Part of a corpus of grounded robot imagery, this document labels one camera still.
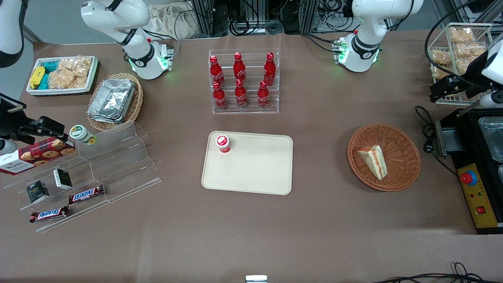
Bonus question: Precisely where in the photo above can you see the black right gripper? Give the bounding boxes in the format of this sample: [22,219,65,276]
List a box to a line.
[0,94,66,145]

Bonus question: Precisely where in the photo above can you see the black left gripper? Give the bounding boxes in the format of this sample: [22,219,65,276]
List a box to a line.
[430,55,490,104]

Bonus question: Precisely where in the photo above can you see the triangular sandwich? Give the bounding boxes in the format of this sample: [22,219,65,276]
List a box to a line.
[356,145,388,181]

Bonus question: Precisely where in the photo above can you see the white rectangular snack tray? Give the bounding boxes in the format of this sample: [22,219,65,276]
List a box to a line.
[26,55,99,96]

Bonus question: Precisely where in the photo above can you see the round brown wicker basket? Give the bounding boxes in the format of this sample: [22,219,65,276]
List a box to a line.
[347,124,421,192]

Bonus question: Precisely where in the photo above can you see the oval wicker basket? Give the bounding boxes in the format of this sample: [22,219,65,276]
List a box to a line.
[87,72,144,132]

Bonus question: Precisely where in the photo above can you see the beige plastic serving tray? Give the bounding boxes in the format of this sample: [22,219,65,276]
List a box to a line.
[201,130,294,196]

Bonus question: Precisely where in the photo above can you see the red tartan cookie box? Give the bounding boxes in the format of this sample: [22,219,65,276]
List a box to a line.
[0,137,76,176]

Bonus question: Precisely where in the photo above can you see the yellow snack packet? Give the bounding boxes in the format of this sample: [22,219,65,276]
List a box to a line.
[29,66,46,89]

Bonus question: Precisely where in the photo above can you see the green lidded white cup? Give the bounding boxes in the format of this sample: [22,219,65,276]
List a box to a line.
[69,125,97,146]

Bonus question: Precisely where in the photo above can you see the small black carton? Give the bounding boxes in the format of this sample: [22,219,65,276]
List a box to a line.
[53,169,73,190]
[26,180,50,204]

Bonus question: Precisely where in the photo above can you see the clear bag of rice crackers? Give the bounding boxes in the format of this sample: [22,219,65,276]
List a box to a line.
[48,56,93,90]

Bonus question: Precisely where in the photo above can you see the brown snickers bar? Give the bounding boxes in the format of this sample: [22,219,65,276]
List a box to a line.
[68,185,106,205]
[29,206,70,224]

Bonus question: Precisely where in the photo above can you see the stacked aluminium foil trays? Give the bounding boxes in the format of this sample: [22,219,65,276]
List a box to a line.
[87,78,136,124]

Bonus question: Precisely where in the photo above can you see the black machine with yellow panel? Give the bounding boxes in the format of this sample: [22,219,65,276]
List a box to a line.
[435,105,503,235]

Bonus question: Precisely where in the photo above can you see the clear acrylic stepped shelf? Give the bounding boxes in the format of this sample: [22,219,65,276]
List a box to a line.
[3,120,162,233]

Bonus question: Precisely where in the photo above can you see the red cola bottle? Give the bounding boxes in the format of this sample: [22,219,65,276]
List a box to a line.
[235,79,249,109]
[233,52,247,82]
[263,52,276,86]
[209,55,226,86]
[257,81,270,109]
[213,81,228,110]

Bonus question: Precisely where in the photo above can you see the beige cloth bag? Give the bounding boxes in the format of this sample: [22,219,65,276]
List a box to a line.
[147,2,198,40]

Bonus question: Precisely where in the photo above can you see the clear acrylic bottle rack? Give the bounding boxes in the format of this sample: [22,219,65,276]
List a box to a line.
[209,49,280,115]

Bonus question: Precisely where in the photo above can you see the red lidded yogurt cup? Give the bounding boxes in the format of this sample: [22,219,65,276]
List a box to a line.
[215,134,231,154]

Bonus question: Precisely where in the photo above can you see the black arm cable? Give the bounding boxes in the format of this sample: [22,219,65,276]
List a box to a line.
[424,0,503,92]

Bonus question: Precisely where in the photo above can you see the black power cable with plug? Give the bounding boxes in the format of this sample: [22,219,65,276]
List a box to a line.
[415,105,459,176]

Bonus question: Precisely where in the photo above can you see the white wire rack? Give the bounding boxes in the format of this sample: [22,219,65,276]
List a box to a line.
[426,22,503,106]

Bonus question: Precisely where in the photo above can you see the black floor cables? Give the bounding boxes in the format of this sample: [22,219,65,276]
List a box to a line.
[371,262,503,283]

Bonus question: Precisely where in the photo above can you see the black cable bundle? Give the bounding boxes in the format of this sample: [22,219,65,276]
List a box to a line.
[229,0,284,37]

